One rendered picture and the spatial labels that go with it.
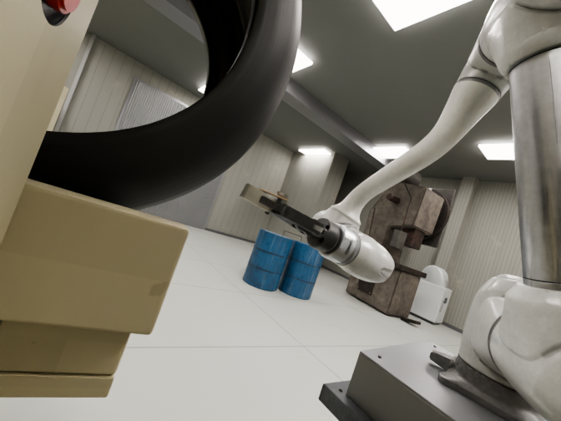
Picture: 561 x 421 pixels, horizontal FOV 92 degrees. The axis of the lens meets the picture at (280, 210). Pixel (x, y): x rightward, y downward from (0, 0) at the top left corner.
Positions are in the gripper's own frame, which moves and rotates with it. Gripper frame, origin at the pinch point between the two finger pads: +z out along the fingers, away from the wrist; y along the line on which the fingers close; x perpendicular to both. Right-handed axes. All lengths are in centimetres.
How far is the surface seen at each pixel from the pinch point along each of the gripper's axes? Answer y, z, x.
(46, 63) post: 30.7, 26.7, 3.1
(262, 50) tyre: 18.2, 15.3, -13.9
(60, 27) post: 30.8, 27.0, 0.9
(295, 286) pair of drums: -292, -231, 53
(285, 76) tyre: 15.3, 10.5, -15.0
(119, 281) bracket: 26.4, 17.5, 14.6
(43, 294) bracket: 26.4, 21.6, 17.1
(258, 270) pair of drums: -300, -166, 54
